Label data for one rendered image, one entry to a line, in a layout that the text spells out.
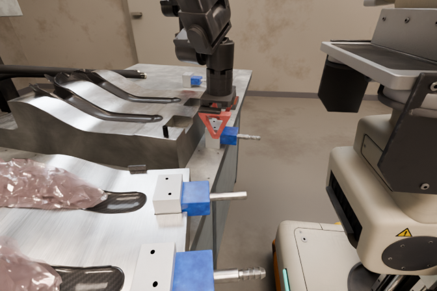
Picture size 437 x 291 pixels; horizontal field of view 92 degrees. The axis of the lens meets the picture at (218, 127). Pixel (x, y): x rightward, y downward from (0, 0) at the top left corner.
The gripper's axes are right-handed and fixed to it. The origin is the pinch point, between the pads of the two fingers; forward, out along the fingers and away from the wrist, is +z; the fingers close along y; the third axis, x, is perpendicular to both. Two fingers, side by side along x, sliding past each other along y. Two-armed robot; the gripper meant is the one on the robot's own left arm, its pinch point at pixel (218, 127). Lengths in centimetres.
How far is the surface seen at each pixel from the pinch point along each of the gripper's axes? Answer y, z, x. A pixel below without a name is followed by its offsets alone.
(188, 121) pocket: 3.9, -3.0, -6.3
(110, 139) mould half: 12.8, -2.0, -19.9
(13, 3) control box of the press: -38, -25, -91
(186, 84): -40.2, 3.5, -20.9
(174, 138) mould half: 12.9, -4.2, -6.1
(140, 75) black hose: -47, 3, -46
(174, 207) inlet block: 26.1, -1.9, -1.4
